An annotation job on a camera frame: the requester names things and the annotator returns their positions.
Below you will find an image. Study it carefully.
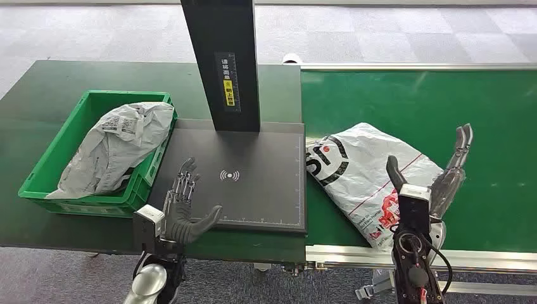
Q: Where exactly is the black scanner base plate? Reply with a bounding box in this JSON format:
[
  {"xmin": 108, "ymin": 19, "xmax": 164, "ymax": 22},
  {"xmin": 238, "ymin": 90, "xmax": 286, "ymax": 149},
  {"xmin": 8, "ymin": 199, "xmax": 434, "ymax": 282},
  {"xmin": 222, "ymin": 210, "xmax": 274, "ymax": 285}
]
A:
[{"xmin": 142, "ymin": 118, "xmax": 308, "ymax": 235}]

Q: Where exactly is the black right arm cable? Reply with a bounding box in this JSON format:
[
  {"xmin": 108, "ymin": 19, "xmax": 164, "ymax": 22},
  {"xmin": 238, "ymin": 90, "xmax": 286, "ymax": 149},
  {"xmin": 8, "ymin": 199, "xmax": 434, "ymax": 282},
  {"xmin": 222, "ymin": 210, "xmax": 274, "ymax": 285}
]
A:
[{"xmin": 427, "ymin": 238, "xmax": 453, "ymax": 295}]

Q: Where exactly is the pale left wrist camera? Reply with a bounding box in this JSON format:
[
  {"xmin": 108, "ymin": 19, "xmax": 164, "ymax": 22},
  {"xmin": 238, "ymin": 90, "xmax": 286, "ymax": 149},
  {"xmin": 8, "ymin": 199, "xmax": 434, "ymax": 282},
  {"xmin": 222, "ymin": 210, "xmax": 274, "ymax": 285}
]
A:
[{"xmin": 132, "ymin": 204, "xmax": 166, "ymax": 255}]

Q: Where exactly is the white mailer with black letters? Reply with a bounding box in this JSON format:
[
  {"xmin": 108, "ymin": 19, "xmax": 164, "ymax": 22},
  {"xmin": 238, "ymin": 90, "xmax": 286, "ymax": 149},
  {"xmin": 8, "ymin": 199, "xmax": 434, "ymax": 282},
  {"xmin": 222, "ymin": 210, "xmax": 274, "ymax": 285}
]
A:
[{"xmin": 305, "ymin": 122, "xmax": 445, "ymax": 253}]

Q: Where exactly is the black and yellow column sticker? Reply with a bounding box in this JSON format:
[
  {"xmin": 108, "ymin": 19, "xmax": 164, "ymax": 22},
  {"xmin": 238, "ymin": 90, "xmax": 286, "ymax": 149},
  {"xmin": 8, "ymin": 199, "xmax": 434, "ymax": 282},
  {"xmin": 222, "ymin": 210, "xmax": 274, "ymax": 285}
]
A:
[{"xmin": 215, "ymin": 51, "xmax": 242, "ymax": 113}]

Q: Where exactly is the black scanner column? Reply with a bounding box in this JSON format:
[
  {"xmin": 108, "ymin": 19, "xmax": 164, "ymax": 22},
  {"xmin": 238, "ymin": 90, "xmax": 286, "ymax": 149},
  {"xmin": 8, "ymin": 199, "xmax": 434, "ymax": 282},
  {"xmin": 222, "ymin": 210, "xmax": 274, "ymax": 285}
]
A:
[{"xmin": 180, "ymin": 0, "xmax": 262, "ymax": 134}]

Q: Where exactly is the dark green table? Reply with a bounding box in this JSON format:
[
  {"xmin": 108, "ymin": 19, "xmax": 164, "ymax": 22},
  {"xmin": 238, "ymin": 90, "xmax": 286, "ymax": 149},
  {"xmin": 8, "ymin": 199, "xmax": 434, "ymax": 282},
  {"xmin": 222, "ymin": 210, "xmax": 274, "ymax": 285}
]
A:
[{"xmin": 0, "ymin": 60, "xmax": 308, "ymax": 265}]

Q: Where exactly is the aluminium conveyor frame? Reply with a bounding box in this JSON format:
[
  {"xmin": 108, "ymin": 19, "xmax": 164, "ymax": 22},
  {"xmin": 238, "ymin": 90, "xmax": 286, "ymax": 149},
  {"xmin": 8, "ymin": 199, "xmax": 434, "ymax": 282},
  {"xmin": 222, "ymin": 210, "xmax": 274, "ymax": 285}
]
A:
[{"xmin": 300, "ymin": 61, "xmax": 537, "ymax": 296}]

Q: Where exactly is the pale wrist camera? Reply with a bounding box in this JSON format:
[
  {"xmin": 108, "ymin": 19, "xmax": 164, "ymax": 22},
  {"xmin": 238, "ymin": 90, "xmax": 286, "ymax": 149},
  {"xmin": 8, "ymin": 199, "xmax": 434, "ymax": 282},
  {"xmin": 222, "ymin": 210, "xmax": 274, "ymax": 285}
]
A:
[
  {"xmin": 132, "ymin": 204, "xmax": 166, "ymax": 255},
  {"xmin": 397, "ymin": 184, "xmax": 432, "ymax": 237}
]

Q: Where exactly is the metal conveyor leg bracket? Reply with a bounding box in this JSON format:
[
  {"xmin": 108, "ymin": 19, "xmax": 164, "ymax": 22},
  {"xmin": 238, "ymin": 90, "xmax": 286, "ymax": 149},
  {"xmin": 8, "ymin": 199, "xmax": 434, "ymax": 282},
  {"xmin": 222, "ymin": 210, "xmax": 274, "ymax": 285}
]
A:
[{"xmin": 355, "ymin": 268, "xmax": 397, "ymax": 301}]

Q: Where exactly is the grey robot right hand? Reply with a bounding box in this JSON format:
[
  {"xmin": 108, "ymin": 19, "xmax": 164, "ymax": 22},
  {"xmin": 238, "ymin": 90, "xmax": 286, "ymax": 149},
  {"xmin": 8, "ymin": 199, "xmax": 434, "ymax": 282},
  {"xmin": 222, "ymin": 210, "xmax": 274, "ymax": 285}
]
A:
[{"xmin": 386, "ymin": 123, "xmax": 474, "ymax": 222}]

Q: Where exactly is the green plastic crate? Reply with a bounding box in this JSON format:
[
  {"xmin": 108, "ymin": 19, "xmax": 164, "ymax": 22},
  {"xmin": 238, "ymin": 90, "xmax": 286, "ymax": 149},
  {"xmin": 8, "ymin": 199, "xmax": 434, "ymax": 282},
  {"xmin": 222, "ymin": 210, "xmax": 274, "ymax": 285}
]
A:
[{"xmin": 17, "ymin": 90, "xmax": 179, "ymax": 219}]

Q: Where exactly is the grey crumpled mailer package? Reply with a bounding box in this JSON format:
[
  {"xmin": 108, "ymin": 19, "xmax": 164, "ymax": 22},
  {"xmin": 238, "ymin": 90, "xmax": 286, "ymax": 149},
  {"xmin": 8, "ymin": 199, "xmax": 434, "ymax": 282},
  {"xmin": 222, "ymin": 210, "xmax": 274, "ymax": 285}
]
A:
[{"xmin": 45, "ymin": 101, "xmax": 175, "ymax": 200}]

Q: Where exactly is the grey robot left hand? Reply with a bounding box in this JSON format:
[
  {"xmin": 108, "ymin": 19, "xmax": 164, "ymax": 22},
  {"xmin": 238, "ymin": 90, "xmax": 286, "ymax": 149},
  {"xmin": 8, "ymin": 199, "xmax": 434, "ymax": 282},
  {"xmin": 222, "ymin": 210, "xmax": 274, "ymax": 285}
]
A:
[{"xmin": 161, "ymin": 157, "xmax": 223, "ymax": 246}]

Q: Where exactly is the green conveyor belt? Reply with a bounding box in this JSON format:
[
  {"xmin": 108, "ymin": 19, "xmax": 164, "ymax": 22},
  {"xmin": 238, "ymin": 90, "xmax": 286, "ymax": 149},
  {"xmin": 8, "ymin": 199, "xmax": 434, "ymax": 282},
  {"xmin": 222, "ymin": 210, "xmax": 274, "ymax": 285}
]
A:
[{"xmin": 300, "ymin": 69, "xmax": 537, "ymax": 253}]

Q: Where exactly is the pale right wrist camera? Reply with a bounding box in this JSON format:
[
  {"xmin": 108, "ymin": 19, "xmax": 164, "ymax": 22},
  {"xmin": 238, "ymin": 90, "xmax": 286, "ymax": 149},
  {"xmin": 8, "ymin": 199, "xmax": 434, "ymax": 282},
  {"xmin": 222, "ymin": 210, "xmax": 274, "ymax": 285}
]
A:
[{"xmin": 397, "ymin": 184, "xmax": 432, "ymax": 237}]

